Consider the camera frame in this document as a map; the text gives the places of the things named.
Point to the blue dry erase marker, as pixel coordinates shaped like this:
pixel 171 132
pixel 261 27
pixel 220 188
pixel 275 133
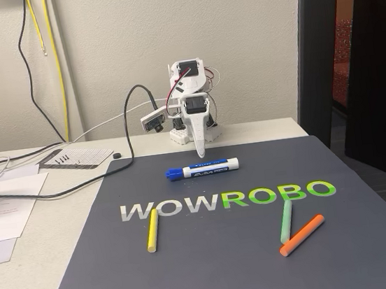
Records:
pixel 213 168

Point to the small black round cap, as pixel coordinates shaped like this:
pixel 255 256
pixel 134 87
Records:
pixel 117 155

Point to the yellow chalk stick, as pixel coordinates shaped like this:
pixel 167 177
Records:
pixel 152 230

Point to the grey striped screw card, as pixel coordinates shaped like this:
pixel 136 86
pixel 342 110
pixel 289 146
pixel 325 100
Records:
pixel 85 157

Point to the green chalk stick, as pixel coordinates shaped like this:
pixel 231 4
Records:
pixel 286 221

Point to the grey WOWROBO mat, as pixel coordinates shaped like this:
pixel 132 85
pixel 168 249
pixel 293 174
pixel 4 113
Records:
pixel 209 276

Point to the orange chalk stick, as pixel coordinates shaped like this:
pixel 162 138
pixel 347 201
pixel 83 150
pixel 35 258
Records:
pixel 302 235

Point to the red upholstered furniture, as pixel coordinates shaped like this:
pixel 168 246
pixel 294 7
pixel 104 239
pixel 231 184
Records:
pixel 341 62

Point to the dark wooden door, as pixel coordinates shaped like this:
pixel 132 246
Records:
pixel 382 75

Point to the large white paper sheet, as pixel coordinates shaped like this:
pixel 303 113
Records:
pixel 8 216

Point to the white camera box black lens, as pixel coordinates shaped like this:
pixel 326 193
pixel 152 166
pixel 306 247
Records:
pixel 151 121

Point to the grey door frame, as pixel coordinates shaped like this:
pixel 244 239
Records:
pixel 315 48

